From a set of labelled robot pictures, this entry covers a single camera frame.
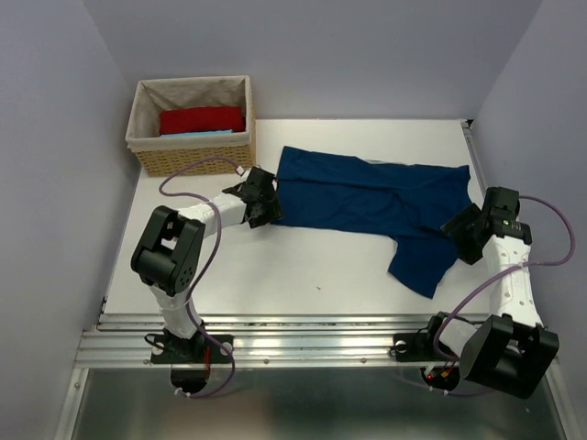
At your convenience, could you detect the dark blue t shirt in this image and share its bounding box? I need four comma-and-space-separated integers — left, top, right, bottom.
277, 147, 471, 299

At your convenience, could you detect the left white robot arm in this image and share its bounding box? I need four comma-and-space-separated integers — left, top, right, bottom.
130, 166, 282, 364

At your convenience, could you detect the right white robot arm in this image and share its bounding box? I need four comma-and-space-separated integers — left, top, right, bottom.
422, 187, 559, 399

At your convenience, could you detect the rolled light blue t shirt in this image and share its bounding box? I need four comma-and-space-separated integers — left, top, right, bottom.
160, 129, 233, 138

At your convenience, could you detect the rolled red t shirt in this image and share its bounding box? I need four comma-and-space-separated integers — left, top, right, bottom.
160, 106, 246, 134

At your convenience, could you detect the wicker basket with liner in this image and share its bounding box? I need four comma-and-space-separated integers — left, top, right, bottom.
125, 75, 257, 177

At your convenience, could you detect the aluminium rail frame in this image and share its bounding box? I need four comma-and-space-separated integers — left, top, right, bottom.
74, 119, 488, 369

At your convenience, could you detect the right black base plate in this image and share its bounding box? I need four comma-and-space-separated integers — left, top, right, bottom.
387, 329, 458, 364

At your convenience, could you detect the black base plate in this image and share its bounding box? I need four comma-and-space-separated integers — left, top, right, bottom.
144, 331, 230, 366
387, 329, 458, 364

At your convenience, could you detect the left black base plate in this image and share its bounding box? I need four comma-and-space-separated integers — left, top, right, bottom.
144, 331, 230, 366

